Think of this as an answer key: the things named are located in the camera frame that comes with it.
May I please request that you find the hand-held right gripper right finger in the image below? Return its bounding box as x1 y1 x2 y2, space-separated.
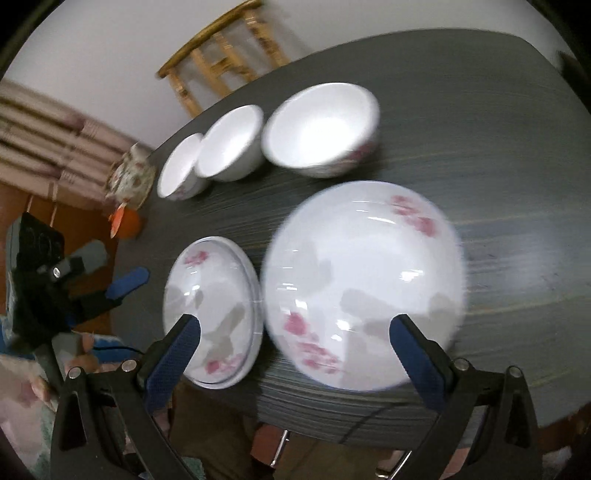
389 314 543 480

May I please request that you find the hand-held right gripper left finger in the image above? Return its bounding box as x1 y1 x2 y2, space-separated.
50 314 204 480

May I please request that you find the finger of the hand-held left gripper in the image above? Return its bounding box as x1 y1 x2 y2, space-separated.
69 267 151 326
48 239 110 283

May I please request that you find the small floral plate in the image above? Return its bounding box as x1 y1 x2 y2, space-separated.
164 236 265 386

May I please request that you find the large floral plate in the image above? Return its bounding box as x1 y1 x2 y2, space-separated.
261 181 467 392

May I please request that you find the stack of white floral bowls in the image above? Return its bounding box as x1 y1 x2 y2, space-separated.
157 133 211 200

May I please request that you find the medium white floral bowl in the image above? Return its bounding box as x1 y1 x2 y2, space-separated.
195 105 265 182

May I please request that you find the large white floral bowl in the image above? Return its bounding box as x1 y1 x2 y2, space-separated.
262 83 382 178

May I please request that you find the person's left hand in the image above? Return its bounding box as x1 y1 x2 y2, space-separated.
74 331 101 372

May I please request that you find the orange round object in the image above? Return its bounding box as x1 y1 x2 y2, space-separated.
108 203 145 239

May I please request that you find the floral ceramic vase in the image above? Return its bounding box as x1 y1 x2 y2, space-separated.
105 142 157 206

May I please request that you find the striped beige cloth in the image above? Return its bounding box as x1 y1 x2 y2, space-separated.
0 80 153 204

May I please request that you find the printed floral cloth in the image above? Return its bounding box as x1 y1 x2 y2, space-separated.
0 355 63 467

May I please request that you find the bamboo chair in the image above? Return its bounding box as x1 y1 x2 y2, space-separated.
157 0 296 116

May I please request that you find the black cable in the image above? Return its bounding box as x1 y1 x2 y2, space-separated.
91 344 145 360

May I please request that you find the metal chair frame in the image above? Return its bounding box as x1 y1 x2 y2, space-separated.
270 427 414 480

